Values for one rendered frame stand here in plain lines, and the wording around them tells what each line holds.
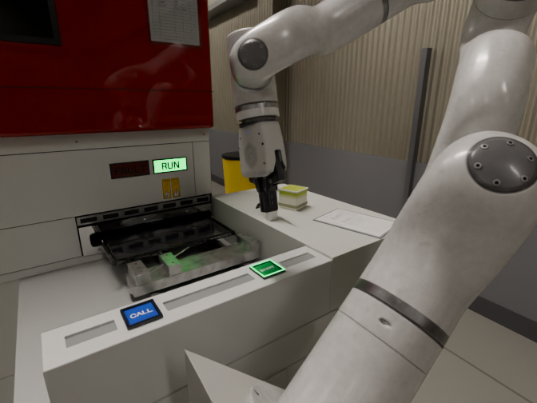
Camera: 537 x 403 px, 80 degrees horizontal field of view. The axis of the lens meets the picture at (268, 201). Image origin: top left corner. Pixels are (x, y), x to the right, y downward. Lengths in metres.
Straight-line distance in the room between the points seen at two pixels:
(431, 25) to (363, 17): 1.91
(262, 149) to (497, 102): 0.35
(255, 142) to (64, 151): 0.64
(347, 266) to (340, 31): 0.50
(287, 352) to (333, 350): 0.39
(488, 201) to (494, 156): 0.05
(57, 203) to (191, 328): 0.65
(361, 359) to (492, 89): 0.39
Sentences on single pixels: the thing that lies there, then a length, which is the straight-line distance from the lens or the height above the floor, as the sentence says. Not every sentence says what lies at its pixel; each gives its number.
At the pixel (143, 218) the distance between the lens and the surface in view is 1.15.
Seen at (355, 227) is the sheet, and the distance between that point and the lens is 0.94.
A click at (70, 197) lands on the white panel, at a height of 1.04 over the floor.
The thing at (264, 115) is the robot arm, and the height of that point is 1.28.
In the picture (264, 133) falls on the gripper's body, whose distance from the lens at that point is 0.59.
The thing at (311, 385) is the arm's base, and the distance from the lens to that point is 0.42.
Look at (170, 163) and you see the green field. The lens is 1.15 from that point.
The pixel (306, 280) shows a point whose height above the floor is 0.93.
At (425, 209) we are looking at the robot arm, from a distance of 0.40.
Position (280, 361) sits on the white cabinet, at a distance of 0.79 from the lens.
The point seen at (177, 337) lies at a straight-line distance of 0.60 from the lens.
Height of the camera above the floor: 1.30
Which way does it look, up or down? 17 degrees down
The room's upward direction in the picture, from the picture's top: straight up
